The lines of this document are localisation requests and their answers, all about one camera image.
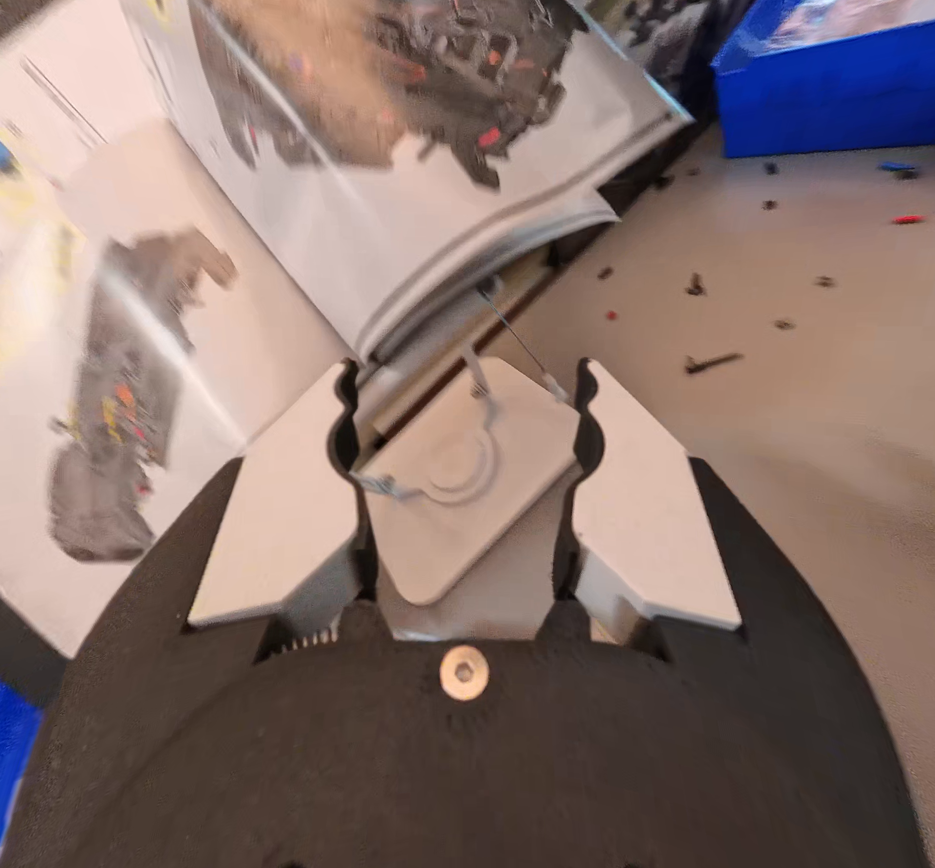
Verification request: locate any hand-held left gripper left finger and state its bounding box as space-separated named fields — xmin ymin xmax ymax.
xmin=187 ymin=359 xmax=379 ymax=628

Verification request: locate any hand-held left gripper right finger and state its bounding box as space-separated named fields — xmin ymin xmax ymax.
xmin=551 ymin=357 xmax=743 ymax=629

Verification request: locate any white stand base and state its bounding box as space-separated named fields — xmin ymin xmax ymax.
xmin=351 ymin=255 xmax=585 ymax=609

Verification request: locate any white instruction booklet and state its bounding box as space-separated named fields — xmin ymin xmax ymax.
xmin=0 ymin=0 xmax=695 ymax=657

